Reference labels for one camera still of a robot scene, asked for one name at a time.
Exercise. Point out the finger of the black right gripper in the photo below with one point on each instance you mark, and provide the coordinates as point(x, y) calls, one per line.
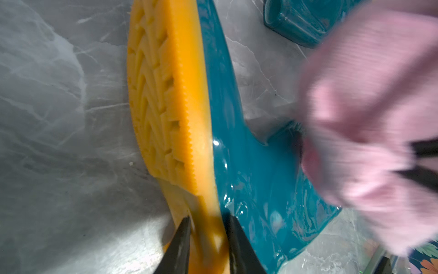
point(422, 176)
point(426, 148)

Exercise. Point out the pink microfiber cloth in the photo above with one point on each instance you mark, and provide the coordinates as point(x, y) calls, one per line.
point(367, 92)

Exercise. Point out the teal rubber boot orange sole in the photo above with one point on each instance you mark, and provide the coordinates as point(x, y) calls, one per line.
point(189, 124)

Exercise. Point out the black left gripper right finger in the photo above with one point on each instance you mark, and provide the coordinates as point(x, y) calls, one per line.
point(243, 259)

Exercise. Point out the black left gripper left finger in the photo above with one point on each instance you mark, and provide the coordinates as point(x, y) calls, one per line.
point(176, 257)

